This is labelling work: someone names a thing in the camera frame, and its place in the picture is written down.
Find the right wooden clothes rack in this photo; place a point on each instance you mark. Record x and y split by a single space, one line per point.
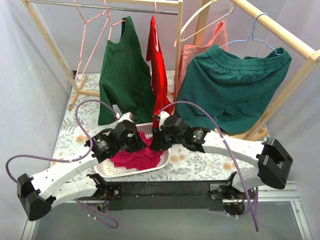
249 38

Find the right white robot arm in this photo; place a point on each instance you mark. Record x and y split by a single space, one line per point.
271 163

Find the cream wooden hanger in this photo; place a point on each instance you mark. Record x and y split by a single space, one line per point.
202 16

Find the white perforated plastic basket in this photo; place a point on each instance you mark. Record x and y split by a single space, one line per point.
107 169

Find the salmon pink garment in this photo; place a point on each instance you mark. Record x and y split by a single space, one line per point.
188 52

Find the floral table cloth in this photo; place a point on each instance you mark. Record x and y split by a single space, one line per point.
182 164

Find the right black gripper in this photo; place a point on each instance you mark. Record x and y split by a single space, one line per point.
159 141

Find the wooden clothes rack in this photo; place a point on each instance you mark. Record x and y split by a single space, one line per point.
249 38
61 27

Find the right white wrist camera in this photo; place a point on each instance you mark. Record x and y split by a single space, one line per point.
160 117

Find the left wooden clothes rack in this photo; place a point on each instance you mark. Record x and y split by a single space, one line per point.
61 27

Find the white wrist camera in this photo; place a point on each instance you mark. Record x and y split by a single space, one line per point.
128 116
160 117

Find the magenta t shirt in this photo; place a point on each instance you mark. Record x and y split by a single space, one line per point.
141 160

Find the pink hanger under red shirt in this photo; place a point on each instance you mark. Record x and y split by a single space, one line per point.
156 26

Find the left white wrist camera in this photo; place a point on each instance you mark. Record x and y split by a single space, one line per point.
128 116

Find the red t shirt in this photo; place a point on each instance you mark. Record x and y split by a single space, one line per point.
159 81

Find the pink wire hanger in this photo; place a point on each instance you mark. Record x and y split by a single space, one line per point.
94 26

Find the pink hanger under green shirt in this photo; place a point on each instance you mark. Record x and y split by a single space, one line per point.
110 20

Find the teal green shorts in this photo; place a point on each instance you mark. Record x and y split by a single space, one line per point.
222 89

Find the dark green t shirt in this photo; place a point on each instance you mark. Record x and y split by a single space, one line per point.
125 79

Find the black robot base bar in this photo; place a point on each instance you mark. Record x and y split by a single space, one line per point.
172 195

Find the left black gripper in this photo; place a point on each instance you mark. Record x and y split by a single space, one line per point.
135 139

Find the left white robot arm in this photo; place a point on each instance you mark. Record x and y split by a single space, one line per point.
45 190

